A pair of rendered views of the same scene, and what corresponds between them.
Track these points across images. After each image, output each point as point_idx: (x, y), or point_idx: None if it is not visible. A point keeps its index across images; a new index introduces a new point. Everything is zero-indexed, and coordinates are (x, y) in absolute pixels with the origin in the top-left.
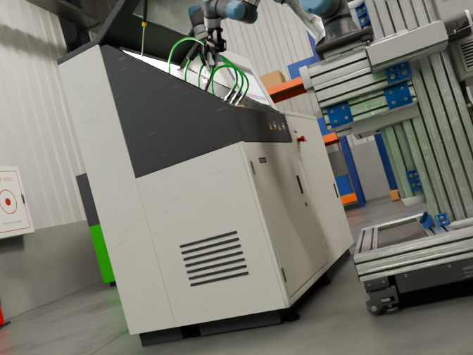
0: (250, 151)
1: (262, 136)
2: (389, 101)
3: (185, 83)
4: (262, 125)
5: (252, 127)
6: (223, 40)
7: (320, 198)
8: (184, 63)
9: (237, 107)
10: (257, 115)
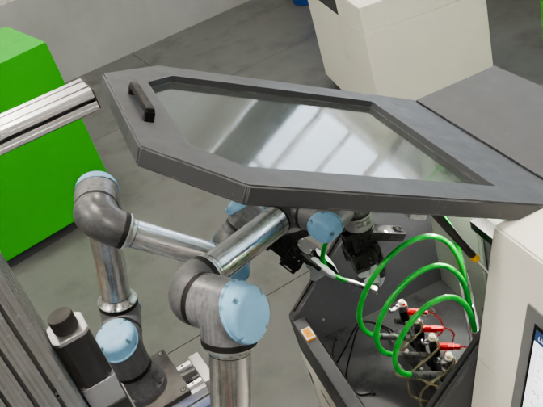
0: (309, 368)
1: (328, 392)
2: None
3: (326, 253)
4: (330, 389)
5: (313, 365)
6: (284, 260)
7: None
8: None
9: (295, 326)
10: (324, 375)
